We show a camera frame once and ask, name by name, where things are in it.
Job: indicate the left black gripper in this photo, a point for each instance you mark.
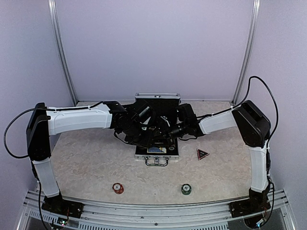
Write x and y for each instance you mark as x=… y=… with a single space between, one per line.
x=146 y=142

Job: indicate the black triangular button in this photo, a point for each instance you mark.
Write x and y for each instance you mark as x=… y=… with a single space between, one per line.
x=201 y=154

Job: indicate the blue playing card deck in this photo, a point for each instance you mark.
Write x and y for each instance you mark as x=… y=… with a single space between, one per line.
x=161 y=150

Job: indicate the aluminium poker case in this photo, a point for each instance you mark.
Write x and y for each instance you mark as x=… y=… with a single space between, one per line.
x=160 y=102

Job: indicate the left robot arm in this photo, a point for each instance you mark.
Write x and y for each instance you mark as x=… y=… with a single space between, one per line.
x=50 y=121

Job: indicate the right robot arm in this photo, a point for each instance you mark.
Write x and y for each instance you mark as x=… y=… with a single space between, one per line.
x=255 y=129

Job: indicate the right poker chip row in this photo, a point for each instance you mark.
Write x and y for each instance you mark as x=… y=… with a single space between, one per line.
x=172 y=146

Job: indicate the green poker chip stack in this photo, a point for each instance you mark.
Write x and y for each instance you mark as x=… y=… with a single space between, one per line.
x=186 y=189

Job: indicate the red poker chip stack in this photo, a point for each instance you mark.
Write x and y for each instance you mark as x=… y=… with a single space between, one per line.
x=118 y=188

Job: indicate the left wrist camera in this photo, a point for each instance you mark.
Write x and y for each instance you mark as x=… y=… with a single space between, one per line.
x=140 y=111

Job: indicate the right aluminium frame post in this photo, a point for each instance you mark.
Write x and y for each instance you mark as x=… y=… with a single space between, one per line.
x=248 y=50

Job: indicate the aluminium frame post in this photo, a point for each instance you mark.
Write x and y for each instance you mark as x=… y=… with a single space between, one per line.
x=248 y=50
x=60 y=48

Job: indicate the front aluminium rail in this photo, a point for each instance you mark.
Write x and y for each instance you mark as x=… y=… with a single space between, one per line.
x=98 y=215

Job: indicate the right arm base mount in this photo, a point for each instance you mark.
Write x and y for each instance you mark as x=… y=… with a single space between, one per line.
x=256 y=202

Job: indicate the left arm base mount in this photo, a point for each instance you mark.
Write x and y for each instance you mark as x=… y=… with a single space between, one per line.
x=61 y=206

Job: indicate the left aluminium frame post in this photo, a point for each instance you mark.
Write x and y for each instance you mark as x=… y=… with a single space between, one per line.
x=60 y=48

